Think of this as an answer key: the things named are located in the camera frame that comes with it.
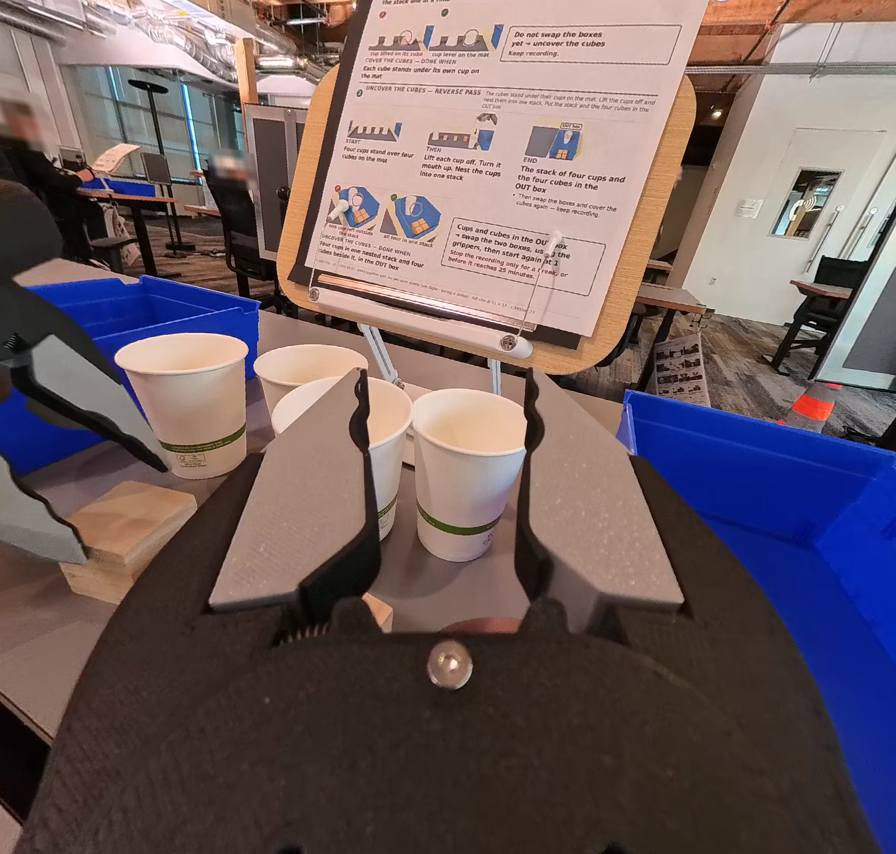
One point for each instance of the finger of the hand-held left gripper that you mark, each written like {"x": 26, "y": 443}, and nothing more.
{"x": 28, "y": 525}
{"x": 84, "y": 392}

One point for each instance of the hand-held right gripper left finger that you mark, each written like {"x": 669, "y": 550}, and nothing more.
{"x": 301, "y": 511}

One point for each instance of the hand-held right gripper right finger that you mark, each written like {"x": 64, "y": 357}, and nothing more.
{"x": 595, "y": 511}

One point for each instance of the wooden cube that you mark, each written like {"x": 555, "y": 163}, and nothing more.
{"x": 133, "y": 532}
{"x": 379, "y": 612}

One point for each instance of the white paper cup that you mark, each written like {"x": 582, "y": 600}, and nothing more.
{"x": 189, "y": 406}
{"x": 308, "y": 367}
{"x": 392, "y": 434}
{"x": 462, "y": 469}

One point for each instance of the blue plastic bin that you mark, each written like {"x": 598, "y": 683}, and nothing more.
{"x": 756, "y": 504}
{"x": 175, "y": 308}

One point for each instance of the small blue bin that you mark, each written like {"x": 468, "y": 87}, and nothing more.
{"x": 126, "y": 186}

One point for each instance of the background work desk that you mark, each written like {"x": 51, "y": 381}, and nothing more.
{"x": 133, "y": 199}

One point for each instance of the printed leaflet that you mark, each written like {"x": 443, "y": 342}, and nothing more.
{"x": 679, "y": 371}

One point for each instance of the black floor lamp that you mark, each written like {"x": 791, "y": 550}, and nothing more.
{"x": 148, "y": 88}

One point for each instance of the black mesh office chair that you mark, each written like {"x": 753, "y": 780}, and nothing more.
{"x": 241, "y": 237}

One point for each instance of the brown top desk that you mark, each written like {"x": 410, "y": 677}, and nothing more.
{"x": 672, "y": 301}

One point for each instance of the orange floor cone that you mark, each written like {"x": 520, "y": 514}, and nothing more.
{"x": 812, "y": 409}

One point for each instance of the instruction sheet on stand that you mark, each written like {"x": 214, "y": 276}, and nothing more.
{"x": 651, "y": 273}

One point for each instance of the grey framed partition panel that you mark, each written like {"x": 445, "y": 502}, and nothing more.
{"x": 868, "y": 308}
{"x": 269, "y": 167}

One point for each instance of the wooden desk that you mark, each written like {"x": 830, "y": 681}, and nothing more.
{"x": 822, "y": 289}

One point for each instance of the printed instruction sheet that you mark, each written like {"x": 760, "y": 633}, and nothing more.
{"x": 504, "y": 153}

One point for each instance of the wooden post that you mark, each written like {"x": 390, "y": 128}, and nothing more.
{"x": 246, "y": 69}

